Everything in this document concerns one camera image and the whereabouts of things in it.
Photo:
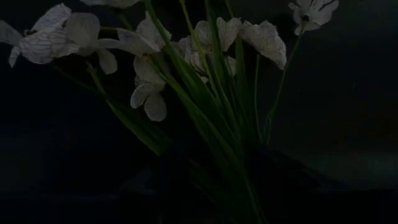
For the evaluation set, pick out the small white blossom bunch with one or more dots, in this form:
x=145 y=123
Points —
x=199 y=93

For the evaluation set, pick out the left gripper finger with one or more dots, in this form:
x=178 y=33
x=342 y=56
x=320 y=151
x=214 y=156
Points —
x=280 y=177

